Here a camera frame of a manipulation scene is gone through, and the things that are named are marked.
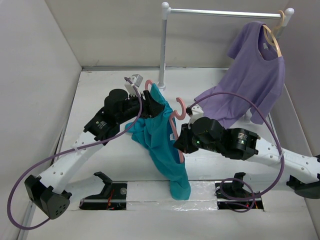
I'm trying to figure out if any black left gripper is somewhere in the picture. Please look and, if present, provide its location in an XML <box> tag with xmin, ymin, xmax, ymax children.
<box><xmin>117</xmin><ymin>90</ymin><xmax>165</xmax><ymax>125</ymax></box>

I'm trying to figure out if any pink plastic hanger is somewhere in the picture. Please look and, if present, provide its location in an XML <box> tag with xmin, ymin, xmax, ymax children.
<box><xmin>144</xmin><ymin>79</ymin><xmax>187</xmax><ymax>164</ymax></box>

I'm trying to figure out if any teal t shirt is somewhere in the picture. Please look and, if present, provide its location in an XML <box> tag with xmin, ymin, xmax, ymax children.
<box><xmin>125</xmin><ymin>83</ymin><xmax>191</xmax><ymax>200</ymax></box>

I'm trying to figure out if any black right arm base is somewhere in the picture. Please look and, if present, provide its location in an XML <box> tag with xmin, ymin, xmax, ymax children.
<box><xmin>214</xmin><ymin>180</ymin><xmax>264</xmax><ymax>212</ymax></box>

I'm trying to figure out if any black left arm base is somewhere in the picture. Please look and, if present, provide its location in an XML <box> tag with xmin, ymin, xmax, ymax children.
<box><xmin>79</xmin><ymin>171</ymin><xmax>128</xmax><ymax>211</ymax></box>

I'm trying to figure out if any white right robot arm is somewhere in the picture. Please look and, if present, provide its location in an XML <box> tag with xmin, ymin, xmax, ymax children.
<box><xmin>173</xmin><ymin>117</ymin><xmax>320</xmax><ymax>199</ymax></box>

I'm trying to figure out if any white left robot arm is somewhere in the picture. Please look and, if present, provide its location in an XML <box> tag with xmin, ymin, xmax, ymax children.
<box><xmin>24</xmin><ymin>89</ymin><xmax>165</xmax><ymax>220</ymax></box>

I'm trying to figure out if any purple t shirt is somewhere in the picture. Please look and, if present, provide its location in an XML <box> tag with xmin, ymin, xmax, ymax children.
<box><xmin>195</xmin><ymin>21</ymin><xmax>285</xmax><ymax>128</ymax></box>

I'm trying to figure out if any beige wooden hanger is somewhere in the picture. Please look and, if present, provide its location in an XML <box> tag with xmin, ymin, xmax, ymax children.
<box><xmin>262</xmin><ymin>10</ymin><xmax>286</xmax><ymax>57</ymax></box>

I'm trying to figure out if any white metal clothes rack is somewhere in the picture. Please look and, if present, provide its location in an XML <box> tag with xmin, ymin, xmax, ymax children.
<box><xmin>157</xmin><ymin>0</ymin><xmax>295</xmax><ymax>90</ymax></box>

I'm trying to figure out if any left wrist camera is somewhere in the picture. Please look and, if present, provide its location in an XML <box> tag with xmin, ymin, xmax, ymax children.
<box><xmin>124</xmin><ymin>74</ymin><xmax>143</xmax><ymax>96</ymax></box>

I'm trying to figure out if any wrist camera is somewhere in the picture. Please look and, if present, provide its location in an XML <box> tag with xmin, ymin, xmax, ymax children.
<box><xmin>186</xmin><ymin>105</ymin><xmax>204</xmax><ymax>124</ymax></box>
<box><xmin>124</xmin><ymin>74</ymin><xmax>143</xmax><ymax>96</ymax></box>

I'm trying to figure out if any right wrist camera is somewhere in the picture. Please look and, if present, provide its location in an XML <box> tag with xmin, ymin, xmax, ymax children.
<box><xmin>186</xmin><ymin>105</ymin><xmax>204</xmax><ymax>124</ymax></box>

